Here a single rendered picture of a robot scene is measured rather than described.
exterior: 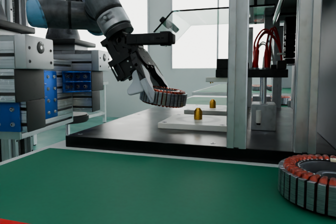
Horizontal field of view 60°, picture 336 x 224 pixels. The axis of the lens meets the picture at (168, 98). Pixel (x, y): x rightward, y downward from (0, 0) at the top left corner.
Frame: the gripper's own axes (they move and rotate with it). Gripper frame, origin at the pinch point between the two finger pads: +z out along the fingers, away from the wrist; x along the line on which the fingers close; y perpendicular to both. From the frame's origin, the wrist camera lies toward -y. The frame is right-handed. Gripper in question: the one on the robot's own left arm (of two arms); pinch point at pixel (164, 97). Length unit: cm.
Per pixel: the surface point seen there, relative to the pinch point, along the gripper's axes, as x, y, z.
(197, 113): 0.4, -5.4, 7.1
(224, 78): 2.4, -14.8, 3.0
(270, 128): 3.2, -18.1, 16.8
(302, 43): 19.8, -28.6, 4.8
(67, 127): -136, 128, -30
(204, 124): 6.5, -6.9, 9.6
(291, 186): 34.6, -18.4, 17.5
